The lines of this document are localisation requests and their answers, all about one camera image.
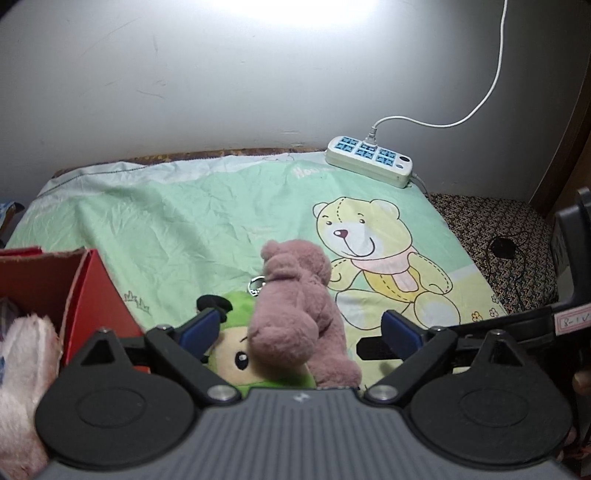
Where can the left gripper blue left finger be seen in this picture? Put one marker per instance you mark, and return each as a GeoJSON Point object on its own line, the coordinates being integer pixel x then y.
{"type": "Point", "coordinates": [197, 335]}

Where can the small white lamb plush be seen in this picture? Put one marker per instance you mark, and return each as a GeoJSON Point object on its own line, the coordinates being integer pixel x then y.
{"type": "Point", "coordinates": [30, 356]}

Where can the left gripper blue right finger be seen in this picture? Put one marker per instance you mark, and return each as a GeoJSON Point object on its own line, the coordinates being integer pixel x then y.
{"type": "Point", "coordinates": [403, 337]}

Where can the red cardboard box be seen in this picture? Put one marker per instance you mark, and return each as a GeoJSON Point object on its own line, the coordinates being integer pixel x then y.
{"type": "Point", "coordinates": [74, 290]}

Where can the person's right hand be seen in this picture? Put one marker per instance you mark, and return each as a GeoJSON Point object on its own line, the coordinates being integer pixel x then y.
{"type": "Point", "coordinates": [577, 444]}

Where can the green hooded doll plush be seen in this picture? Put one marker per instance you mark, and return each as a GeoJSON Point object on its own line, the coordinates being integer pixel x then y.
{"type": "Point", "coordinates": [231, 358]}

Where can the dark patterned mattress cover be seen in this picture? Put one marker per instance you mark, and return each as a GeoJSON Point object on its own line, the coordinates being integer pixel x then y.
{"type": "Point", "coordinates": [509, 242]}

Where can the green cartoon bear bedsheet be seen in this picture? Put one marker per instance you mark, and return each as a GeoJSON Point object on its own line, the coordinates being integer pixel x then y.
{"type": "Point", "coordinates": [171, 233]}

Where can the mauve pink bear plush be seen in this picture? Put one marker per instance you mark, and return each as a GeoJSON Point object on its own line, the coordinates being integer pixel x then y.
{"type": "Point", "coordinates": [295, 321]}

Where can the white power strip blue sockets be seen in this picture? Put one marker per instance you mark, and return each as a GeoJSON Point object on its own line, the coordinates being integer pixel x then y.
{"type": "Point", "coordinates": [369, 160]}

